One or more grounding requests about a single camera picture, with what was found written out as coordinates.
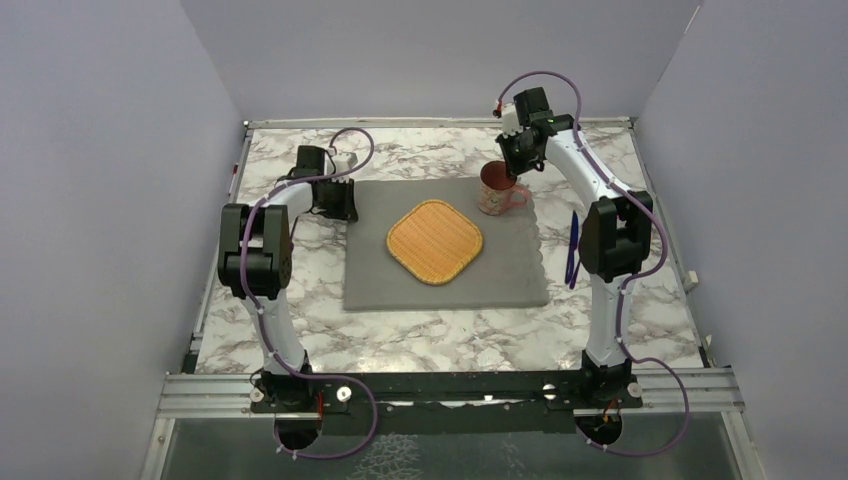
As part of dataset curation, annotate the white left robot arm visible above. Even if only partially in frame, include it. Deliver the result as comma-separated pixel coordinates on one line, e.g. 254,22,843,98
217,145,361,411

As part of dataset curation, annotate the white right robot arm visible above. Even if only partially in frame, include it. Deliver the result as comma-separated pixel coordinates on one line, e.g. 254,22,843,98
493,87,653,407

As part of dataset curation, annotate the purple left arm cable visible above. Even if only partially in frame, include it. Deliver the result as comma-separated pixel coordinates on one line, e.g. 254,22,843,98
238,127,380,462

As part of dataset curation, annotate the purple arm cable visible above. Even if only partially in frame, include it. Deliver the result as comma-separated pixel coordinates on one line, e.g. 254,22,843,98
492,71,692,458
238,127,380,462

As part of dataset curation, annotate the pink patterned cup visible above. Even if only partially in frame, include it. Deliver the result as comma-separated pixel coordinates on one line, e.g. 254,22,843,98
477,161,531,216

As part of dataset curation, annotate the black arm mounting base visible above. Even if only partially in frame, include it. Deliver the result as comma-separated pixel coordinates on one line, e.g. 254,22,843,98
249,370,642,438

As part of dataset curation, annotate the purple iridescent knife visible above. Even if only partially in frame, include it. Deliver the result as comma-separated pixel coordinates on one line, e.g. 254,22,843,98
564,212,580,289

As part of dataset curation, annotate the grey scalloped cloth placemat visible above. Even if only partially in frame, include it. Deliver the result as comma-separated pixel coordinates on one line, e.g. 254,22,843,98
343,177,549,312

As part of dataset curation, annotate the aluminium table frame rail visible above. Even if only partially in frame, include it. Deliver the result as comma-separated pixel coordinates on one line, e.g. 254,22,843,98
140,374,254,479

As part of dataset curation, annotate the purple iridescent spoon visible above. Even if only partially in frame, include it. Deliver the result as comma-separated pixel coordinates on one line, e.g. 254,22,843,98
568,260,582,289

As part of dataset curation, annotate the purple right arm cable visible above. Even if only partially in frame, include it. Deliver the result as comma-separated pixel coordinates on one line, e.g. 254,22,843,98
492,71,692,458

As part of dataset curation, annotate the woven yellow wicker tray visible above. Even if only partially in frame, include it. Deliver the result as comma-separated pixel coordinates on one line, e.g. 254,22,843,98
386,199,483,286

